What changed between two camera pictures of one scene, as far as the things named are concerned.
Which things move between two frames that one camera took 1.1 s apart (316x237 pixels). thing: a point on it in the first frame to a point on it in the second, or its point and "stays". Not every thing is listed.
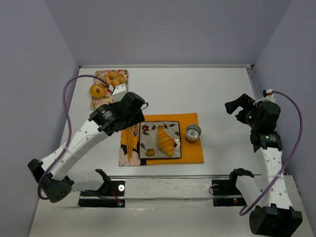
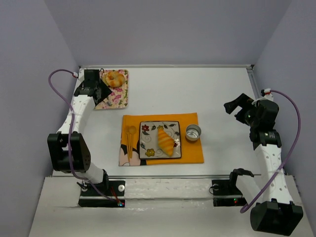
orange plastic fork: [128, 132] stays
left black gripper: [136, 118] to [103, 91]
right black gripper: [241, 108] stays
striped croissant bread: [165, 142] stays
